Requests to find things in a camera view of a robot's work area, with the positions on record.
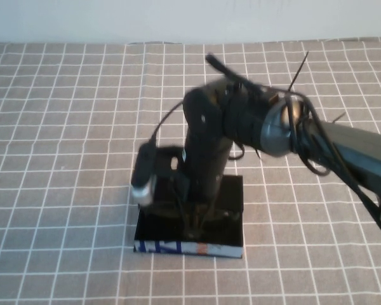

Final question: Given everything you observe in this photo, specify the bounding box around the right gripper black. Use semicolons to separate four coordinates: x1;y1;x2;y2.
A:
181;128;233;239

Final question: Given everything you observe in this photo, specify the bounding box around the black glasses case printed front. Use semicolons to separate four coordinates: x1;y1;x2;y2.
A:
133;175;244;260

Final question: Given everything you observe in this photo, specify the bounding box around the grey white-checked tablecloth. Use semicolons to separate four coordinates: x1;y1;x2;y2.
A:
0;37;381;305

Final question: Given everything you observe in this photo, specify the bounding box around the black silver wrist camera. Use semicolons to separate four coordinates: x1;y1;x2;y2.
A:
131;142;191;206

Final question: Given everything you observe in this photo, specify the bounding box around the thin black camera cable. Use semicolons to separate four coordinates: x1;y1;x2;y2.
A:
149;101;184;146

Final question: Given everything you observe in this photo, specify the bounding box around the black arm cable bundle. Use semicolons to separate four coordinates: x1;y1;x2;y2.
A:
285;90;381;247

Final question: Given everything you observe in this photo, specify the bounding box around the black cable tie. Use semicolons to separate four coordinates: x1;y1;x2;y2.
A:
288;50;310;92

